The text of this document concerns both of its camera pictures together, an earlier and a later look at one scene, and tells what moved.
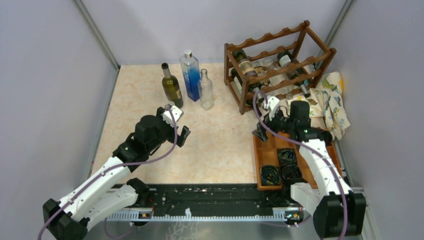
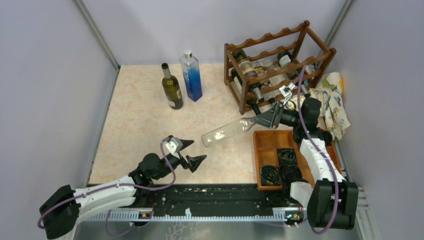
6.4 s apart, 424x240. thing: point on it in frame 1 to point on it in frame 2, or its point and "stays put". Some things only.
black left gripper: [181, 139] to [193, 162]
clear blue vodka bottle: [190, 71] stays put
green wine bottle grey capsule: [285, 59] stays put
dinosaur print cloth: [327, 101] stays put
